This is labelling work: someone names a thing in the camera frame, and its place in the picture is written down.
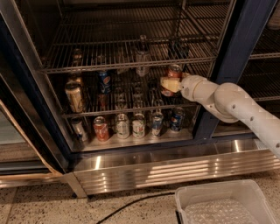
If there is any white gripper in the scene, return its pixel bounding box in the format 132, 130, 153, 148
160, 73, 218, 102

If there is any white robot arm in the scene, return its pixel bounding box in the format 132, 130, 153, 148
160, 73, 280, 158

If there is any blue pepsi can bottom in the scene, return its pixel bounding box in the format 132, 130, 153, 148
170, 107, 185, 131

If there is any blue silver can bottom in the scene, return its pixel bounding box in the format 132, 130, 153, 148
151, 112, 164, 137

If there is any white green can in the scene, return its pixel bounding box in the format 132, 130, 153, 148
115, 114, 130, 139
132, 114, 145, 138

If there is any blue pepsi can middle shelf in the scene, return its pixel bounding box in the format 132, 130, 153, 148
97, 70, 111, 95

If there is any white green can bottom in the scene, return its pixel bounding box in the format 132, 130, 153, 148
115, 114, 130, 139

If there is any red coke can bottom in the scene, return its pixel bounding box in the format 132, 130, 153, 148
94, 116, 109, 142

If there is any stainless steel fridge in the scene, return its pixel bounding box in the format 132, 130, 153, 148
0, 0, 279, 197

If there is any gold can middle shelf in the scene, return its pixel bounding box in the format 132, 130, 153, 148
65, 82, 85, 113

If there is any brown can behind gold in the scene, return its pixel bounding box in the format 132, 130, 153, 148
67, 73, 84, 87

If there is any silver can bottom left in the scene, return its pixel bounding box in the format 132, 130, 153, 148
71, 118, 88, 142

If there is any clear glass bottle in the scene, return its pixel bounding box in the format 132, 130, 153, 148
136, 35, 150, 77

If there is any clear plastic bin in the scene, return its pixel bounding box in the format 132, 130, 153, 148
175, 179, 277, 224

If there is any middle wire shelf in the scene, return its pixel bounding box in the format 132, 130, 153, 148
49, 66, 197, 118

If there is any right fridge wire shelf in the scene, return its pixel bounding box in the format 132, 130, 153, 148
238, 28, 280, 102

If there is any upper wire shelf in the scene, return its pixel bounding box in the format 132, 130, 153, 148
42, 0, 233, 74

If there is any black cable on floor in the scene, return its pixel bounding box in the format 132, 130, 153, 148
95, 191, 176, 224

